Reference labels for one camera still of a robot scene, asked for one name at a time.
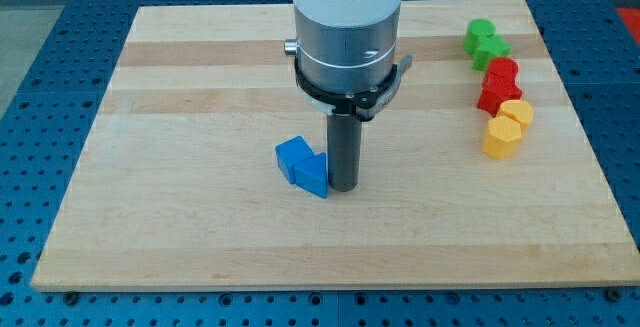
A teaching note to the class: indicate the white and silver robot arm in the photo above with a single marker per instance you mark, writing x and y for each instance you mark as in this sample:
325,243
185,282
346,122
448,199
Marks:
346,46

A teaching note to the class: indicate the blue cube block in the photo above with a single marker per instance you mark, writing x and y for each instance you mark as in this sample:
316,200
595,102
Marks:
289,154

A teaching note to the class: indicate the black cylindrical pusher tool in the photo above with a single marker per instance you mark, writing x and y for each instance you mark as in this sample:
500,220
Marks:
343,151

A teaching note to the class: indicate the blue triangular block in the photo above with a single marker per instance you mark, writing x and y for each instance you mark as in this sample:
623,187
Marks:
311,175

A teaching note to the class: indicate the light wooden board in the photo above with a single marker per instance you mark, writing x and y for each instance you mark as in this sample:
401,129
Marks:
177,187

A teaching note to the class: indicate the yellow hexagon block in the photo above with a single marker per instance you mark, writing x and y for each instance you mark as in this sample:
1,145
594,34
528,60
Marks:
501,137

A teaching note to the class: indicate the red star block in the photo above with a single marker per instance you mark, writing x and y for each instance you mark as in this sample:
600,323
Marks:
495,92

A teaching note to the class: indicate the green star block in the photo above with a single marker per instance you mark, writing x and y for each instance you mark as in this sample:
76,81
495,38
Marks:
488,48

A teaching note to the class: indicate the red cylinder block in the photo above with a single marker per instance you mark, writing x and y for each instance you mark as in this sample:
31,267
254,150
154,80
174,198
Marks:
501,70

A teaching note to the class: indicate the green cylinder block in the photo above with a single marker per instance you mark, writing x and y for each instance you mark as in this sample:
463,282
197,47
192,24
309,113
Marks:
476,29

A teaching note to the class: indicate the yellow cylinder block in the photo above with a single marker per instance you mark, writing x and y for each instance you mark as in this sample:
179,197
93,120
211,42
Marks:
520,111

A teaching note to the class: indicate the red object at right edge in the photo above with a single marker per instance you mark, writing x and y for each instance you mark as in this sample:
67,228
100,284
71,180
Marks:
631,18

